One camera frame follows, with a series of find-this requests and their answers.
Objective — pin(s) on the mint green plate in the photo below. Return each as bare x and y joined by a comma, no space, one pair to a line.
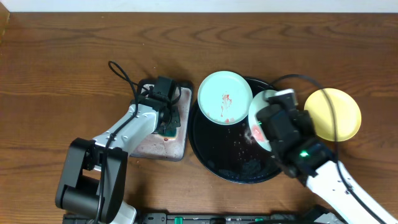
259,102
224,97

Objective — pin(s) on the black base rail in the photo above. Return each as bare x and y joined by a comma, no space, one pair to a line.
317,214

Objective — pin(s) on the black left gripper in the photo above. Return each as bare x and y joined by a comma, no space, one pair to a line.
171,119

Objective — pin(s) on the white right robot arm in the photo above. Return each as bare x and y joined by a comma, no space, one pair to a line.
319,170

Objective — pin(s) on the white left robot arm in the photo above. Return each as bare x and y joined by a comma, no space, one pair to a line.
94,172

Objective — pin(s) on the pale yellow plate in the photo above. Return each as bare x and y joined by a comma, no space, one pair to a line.
348,114

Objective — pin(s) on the green scouring sponge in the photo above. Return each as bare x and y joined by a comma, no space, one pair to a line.
168,133

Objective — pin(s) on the black round tray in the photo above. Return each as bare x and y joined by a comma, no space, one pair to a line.
229,151

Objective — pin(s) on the black rectangular soapy tray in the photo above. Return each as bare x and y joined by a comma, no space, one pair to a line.
156,147

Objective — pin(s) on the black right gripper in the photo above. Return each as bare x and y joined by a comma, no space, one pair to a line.
300,114

